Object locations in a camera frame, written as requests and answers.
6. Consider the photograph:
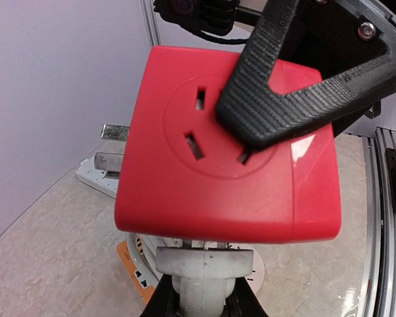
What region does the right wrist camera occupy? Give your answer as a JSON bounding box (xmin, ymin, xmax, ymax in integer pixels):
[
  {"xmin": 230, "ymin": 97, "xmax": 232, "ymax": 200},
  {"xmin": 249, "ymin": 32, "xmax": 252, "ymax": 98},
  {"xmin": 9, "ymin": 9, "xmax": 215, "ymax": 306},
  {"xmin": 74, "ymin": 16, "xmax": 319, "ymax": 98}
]
[{"xmin": 153, "ymin": 0, "xmax": 261, "ymax": 46}]

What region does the left aluminium frame post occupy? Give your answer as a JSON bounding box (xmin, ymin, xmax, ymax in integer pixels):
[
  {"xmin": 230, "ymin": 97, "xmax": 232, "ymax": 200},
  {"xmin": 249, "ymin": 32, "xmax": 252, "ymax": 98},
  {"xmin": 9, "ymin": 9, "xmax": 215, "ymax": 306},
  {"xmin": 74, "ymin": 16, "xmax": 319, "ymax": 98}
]
[{"xmin": 139, "ymin": 0, "xmax": 162, "ymax": 46}]

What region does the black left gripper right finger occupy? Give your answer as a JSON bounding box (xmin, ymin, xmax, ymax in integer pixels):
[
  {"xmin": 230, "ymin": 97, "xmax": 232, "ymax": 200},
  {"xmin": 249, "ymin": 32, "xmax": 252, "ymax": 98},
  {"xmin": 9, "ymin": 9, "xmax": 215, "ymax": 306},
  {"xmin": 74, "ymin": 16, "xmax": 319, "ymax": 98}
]
[{"xmin": 230, "ymin": 280, "xmax": 268, "ymax": 317}]

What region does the white cable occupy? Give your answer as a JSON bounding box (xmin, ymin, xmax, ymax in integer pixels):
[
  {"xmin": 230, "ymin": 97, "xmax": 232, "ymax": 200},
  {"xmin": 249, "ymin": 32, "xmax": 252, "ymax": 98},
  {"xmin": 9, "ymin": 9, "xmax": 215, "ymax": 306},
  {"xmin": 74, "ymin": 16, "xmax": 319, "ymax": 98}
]
[{"xmin": 154, "ymin": 240, "xmax": 255, "ymax": 317}]

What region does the pink round socket hub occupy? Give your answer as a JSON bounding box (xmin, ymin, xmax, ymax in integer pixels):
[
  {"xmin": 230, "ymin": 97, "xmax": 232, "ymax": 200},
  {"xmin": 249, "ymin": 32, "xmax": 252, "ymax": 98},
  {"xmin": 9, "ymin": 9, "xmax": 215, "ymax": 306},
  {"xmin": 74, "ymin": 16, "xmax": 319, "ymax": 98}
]
[{"xmin": 126, "ymin": 233, "xmax": 265, "ymax": 293}]

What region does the long white power strip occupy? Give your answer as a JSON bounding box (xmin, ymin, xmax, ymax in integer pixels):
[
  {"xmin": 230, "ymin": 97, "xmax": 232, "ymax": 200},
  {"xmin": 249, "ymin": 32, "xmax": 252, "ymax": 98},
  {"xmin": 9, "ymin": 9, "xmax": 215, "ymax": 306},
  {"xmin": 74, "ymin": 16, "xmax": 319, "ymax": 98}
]
[{"xmin": 75, "ymin": 157, "xmax": 119, "ymax": 199}]

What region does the red cube socket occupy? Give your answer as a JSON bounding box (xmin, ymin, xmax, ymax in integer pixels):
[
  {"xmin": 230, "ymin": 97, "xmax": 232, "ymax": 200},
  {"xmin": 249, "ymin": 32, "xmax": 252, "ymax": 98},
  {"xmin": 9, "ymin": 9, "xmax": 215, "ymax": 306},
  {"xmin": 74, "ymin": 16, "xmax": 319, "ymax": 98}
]
[{"xmin": 115, "ymin": 46, "xmax": 342, "ymax": 244}]

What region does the orange power strip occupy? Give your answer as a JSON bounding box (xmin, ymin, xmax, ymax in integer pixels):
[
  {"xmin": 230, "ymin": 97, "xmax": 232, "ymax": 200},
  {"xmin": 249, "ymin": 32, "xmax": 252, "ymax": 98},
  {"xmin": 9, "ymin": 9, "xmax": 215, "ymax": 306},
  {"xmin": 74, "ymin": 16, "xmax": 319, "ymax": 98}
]
[{"xmin": 116, "ymin": 240, "xmax": 158, "ymax": 304}]

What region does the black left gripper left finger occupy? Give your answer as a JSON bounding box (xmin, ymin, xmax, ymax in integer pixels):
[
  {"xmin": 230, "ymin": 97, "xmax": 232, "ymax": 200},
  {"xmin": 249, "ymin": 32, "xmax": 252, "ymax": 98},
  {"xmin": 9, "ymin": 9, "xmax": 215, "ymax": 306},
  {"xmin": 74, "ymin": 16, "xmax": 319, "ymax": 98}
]
[{"xmin": 140, "ymin": 277, "xmax": 177, "ymax": 317}]

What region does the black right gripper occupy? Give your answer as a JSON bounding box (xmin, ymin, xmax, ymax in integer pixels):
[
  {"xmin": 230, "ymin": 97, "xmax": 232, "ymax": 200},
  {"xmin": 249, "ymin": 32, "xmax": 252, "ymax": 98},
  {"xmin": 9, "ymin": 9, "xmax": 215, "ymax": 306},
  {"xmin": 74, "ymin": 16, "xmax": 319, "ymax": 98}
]
[{"xmin": 215, "ymin": 1, "xmax": 396, "ymax": 147}]

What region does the aluminium front rail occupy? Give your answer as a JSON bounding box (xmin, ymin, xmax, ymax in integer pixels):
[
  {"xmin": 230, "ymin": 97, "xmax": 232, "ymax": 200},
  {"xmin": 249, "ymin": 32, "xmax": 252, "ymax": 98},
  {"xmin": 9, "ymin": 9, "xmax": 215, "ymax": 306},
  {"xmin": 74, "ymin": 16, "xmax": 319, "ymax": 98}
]
[{"xmin": 358, "ymin": 127, "xmax": 396, "ymax": 316}]

